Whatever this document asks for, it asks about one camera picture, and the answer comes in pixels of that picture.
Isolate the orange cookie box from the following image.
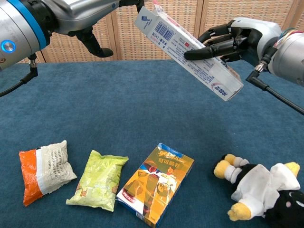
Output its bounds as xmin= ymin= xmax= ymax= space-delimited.
xmin=115 ymin=142 xmax=195 ymax=228

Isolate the blue table mat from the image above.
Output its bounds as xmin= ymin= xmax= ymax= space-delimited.
xmin=0 ymin=56 xmax=304 ymax=228

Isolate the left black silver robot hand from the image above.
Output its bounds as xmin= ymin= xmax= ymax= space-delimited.
xmin=45 ymin=0 xmax=145 ymax=58

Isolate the white pink toothpaste box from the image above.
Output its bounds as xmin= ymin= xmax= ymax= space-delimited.
xmin=134 ymin=0 xmax=245 ymax=102

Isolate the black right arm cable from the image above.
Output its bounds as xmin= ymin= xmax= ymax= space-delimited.
xmin=246 ymin=61 xmax=304 ymax=115

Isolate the woven wooden folding screen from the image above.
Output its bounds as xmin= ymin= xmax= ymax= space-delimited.
xmin=14 ymin=0 xmax=304 ymax=64

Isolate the orange white snack packet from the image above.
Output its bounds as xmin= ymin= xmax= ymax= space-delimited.
xmin=19 ymin=140 xmax=78 ymax=207

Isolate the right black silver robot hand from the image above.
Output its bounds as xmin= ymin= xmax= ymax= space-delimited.
xmin=184 ymin=17 xmax=282 ymax=69

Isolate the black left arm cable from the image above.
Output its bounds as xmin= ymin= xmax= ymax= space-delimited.
xmin=0 ymin=58 xmax=39 ymax=98

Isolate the penguin plush toy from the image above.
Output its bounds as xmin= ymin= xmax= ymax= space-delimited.
xmin=212 ymin=153 xmax=304 ymax=228

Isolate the green snack packet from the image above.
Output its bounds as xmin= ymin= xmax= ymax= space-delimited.
xmin=66 ymin=150 xmax=129 ymax=212

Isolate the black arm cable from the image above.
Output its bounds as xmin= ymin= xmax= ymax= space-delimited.
xmin=246 ymin=61 xmax=304 ymax=115
xmin=0 ymin=58 xmax=39 ymax=98

